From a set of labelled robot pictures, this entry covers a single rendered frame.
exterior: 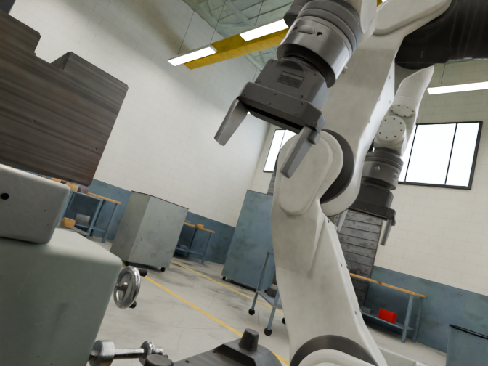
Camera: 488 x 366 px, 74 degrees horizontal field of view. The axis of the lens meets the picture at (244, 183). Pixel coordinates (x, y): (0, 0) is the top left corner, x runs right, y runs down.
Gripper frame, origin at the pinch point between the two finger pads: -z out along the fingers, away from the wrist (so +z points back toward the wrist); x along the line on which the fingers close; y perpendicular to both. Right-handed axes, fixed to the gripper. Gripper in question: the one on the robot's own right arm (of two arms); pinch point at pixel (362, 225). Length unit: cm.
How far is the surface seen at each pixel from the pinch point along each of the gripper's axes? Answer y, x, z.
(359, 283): -709, 126, -27
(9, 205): 53, 45, -22
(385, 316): -617, 49, -63
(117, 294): 12, 55, -41
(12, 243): 49, 45, -29
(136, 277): 14, 49, -34
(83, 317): 32, 40, -41
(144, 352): 14, 36, -48
